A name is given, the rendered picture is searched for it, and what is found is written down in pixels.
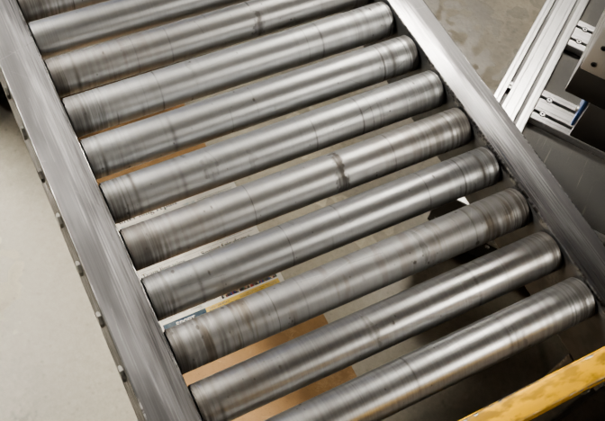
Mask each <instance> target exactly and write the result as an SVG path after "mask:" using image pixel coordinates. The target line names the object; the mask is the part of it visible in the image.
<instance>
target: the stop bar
mask: <svg viewBox="0 0 605 421"><path fill-rule="evenodd" d="M604 381H605V346H603V347H602V348H600V349H598V350H596V351H594V352H592V353H591V354H588V355H586V356H584V357H583V358H581V359H579V360H577V361H575V362H573V363H570V364H568V365H566V366H565V367H563V368H561V369H559V370H557V371H555V372H552V373H550V374H548V375H547V376H545V377H544V378H542V379H540V380H538V381H535V382H533V383H531V384H529V385H528V386H526V387H524V388H522V389H520V390H517V391H515V392H513V393H511V394H510V395H508V396H506V397H504V398H502V399H499V400H497V401H496V402H494V403H492V404H491V405H489V406H487V407H485V408H482V409H480V410H478V411H476V412H474V413H473V414H471V415H469V416H467V417H464V418H462V419H460V420H458V421H529V420H531V419H533V418H535V417H538V416H540V415H542V414H544V413H545V412H547V411H548V410H550V409H552V408H555V407H557V406H559V405H561V404H562V403H564V402H566V401H567V400H569V399H572V398H574V397H576V396H577V395H579V394H581V393H582V395H585V394H587V393H589V392H590V389H591V388H593V387H594V386H596V385H598V384H600V383H602V382H604Z"/></svg>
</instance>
